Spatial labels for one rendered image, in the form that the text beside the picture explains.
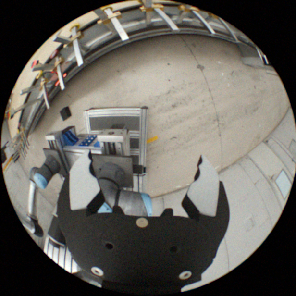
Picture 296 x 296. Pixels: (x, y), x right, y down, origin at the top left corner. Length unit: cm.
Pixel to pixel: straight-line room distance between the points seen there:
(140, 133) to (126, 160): 83
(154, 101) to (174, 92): 31
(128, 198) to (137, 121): 100
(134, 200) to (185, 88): 140
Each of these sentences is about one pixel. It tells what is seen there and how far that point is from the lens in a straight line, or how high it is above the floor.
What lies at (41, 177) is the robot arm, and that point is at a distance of 75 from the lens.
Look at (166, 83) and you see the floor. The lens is 145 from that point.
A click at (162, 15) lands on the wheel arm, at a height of 96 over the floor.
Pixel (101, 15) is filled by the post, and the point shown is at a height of 103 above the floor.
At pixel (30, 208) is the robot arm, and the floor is 148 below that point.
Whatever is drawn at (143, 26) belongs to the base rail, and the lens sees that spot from 95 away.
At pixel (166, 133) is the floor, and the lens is 157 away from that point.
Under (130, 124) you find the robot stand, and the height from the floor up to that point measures 21.
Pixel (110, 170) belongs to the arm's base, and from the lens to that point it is 50.
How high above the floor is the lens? 143
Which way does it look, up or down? 60 degrees down
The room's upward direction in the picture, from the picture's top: 180 degrees clockwise
